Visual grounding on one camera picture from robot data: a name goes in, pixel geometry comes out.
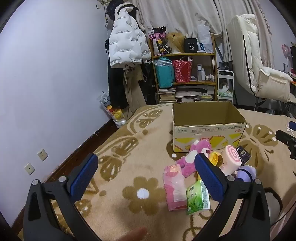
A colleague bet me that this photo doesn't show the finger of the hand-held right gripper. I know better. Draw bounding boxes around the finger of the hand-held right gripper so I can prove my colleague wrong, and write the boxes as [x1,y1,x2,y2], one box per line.
[286,120,296,135]
[275,129,296,160]

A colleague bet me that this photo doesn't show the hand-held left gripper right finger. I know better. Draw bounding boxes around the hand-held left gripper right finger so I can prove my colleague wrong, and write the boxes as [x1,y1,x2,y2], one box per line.
[194,153,271,241]

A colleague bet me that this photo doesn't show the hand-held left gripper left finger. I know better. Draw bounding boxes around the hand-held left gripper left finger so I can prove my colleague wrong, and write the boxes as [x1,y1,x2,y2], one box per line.
[23,153,102,241]

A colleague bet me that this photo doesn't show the yellow plush toy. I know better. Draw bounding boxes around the yellow plush toy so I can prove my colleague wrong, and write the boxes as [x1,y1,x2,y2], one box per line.
[196,151,224,181]

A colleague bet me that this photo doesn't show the green tissue packet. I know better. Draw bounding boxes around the green tissue packet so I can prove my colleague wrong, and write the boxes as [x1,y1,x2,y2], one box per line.
[186,179,211,215]

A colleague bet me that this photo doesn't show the pink swirl roll plush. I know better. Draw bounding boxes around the pink swirl roll plush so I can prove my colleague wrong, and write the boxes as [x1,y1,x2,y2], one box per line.
[219,145,243,176]

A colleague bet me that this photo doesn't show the pink plush bear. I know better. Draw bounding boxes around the pink plush bear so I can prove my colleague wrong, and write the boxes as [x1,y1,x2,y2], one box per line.
[176,138,213,178]

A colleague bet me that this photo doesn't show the pink tissue packet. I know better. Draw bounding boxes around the pink tissue packet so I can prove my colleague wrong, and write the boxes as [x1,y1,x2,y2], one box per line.
[163,165,188,211]

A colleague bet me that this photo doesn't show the purple plush doll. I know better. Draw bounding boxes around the purple plush doll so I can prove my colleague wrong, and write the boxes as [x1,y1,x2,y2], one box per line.
[235,164,257,183]

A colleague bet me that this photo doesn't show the cardboard box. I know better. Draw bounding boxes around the cardboard box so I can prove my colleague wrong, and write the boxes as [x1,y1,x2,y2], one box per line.
[172,101,247,154]

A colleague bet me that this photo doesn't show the person's left hand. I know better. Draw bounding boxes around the person's left hand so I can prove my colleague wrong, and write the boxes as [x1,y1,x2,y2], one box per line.
[111,227,147,241]

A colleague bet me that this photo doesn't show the beige floral blanket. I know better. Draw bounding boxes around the beige floral blanket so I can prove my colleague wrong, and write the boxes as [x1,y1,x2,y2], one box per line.
[17,103,296,241]

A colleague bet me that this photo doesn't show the clear plastic bag of goods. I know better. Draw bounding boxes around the clear plastic bag of goods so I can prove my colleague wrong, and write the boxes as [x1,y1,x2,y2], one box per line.
[99,91,127,127]

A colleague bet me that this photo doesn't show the cream padded chair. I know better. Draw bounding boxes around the cream padded chair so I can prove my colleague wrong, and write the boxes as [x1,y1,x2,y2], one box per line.
[225,14,296,112]

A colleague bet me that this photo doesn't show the pile of papers and magazines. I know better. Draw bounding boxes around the pile of papers and magazines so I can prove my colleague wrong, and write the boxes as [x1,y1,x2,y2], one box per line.
[175,85,214,102]

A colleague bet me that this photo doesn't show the white trolley cart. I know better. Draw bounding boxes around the white trolley cart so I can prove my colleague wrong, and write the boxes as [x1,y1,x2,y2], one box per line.
[217,70,234,103]

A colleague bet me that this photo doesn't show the stack of books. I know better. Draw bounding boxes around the stack of books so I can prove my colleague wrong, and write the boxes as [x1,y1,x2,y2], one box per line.
[158,88,177,104]

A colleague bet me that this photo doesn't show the black hanging garment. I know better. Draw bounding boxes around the black hanging garment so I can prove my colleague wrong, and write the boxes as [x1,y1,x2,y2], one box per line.
[105,39,130,109]

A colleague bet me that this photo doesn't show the beige hanging pants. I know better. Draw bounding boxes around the beige hanging pants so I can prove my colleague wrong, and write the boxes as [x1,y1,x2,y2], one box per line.
[122,66,147,116]

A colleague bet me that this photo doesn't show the row of white cosmetic bottles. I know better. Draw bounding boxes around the row of white cosmetic bottles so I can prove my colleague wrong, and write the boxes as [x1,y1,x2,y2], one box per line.
[196,65,216,82]

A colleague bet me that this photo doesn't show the red patterned bag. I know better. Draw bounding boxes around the red patterned bag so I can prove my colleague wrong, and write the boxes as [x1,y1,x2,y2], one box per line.
[172,59,193,83]

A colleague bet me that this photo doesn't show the teal bag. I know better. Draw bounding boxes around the teal bag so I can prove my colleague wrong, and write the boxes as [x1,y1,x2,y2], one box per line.
[153,58,175,88]

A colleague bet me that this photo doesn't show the white plastic bag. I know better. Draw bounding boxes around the white plastic bag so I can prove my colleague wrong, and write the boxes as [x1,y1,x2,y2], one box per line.
[198,23,213,53]

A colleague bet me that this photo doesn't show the wooden shelf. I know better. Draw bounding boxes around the wooden shelf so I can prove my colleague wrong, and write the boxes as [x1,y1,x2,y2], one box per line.
[148,30,218,105]

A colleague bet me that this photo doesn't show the black box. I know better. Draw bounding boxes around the black box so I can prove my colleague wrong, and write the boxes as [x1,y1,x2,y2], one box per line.
[184,38,200,54]

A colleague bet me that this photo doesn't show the blonde wig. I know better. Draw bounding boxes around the blonde wig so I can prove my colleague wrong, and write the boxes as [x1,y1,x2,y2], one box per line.
[166,32,185,54]

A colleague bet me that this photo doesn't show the white puffer jacket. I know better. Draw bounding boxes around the white puffer jacket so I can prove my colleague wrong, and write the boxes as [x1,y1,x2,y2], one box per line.
[108,3,152,69]

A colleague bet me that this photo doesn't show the black pink printed bag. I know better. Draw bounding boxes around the black pink printed bag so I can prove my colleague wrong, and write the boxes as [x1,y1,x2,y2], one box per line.
[148,27,173,56]

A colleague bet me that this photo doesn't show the white curtain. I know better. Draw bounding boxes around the white curtain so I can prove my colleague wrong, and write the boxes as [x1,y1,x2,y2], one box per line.
[136,0,273,70]

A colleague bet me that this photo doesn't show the black hat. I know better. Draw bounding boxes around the black hat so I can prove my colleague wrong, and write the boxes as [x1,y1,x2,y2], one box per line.
[107,0,139,20]

